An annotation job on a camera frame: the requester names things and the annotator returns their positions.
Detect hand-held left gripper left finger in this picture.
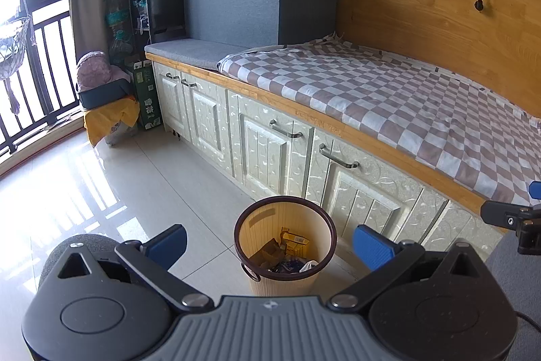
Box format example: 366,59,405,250
51,223,215,312

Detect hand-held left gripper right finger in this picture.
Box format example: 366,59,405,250
327,225,491,311

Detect yellow carton box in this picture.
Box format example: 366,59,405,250
279,230,310,258

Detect torn brown cardboard box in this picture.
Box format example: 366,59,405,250
249,238,288,271

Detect beige bin with brown rim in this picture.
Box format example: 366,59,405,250
234,195,337,297

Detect grey upholstered seat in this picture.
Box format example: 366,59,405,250
485,233,541,361

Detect cream cabinet with wooden rim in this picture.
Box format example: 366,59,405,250
145,52,508,273

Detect green carton box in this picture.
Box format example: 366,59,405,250
127,63,163,130

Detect brown white checkered blanket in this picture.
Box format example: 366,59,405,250
217,32,541,206

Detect dark basket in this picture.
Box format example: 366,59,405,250
77,80,133,109

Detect pink cloth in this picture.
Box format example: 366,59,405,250
76,51,131,93

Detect grey seat cushion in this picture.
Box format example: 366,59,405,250
144,38,248,71

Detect black balcony railing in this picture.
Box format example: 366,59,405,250
0,10,81,159

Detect wooden bed backboard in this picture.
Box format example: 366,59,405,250
296,0,541,112

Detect teal patterned bag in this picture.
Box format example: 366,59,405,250
105,0,127,53

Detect grey storage box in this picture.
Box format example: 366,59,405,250
179,0,342,49

